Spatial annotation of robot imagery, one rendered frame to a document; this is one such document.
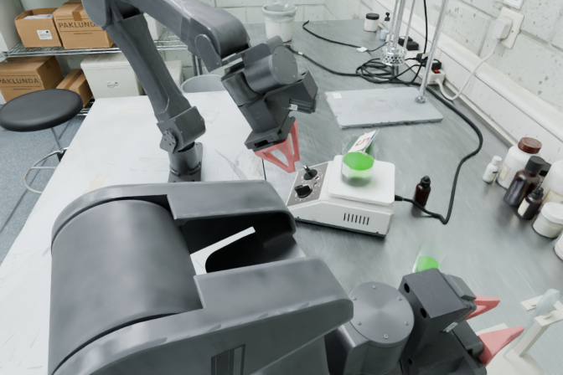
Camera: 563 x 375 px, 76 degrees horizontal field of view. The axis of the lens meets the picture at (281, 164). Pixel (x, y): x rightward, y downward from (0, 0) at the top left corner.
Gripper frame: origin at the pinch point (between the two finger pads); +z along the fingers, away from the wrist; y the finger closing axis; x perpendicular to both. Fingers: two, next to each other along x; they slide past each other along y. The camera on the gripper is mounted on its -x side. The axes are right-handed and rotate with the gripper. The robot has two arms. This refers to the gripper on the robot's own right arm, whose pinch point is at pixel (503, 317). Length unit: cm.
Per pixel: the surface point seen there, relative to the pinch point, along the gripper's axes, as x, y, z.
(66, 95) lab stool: 40, 161, -81
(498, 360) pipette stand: 13.0, -0.2, 5.2
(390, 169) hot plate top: 5.0, 32.9, 6.0
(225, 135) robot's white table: 14, 68, -21
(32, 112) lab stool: 40, 149, -93
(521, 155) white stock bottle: 4.8, 29.5, 34.1
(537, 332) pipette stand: 6.7, -0.5, 8.0
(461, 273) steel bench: 13.7, 13.5, 10.1
